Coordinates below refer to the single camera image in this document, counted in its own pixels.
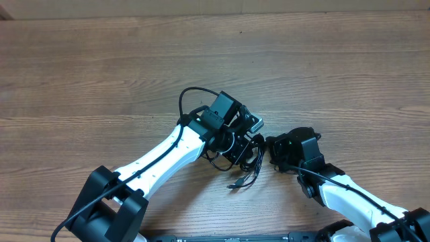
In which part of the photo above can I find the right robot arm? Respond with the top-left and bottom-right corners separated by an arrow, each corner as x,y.
266,127 -> 429,242

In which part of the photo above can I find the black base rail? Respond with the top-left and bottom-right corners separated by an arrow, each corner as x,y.
146,231 -> 331,242

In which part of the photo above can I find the black USB cable silver plug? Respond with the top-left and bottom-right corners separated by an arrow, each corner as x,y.
239,134 -> 266,173

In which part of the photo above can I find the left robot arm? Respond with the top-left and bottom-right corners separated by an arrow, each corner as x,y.
51,91 -> 263,242

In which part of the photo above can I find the thin black micro USB cable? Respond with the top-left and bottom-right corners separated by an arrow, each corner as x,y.
226,154 -> 265,190

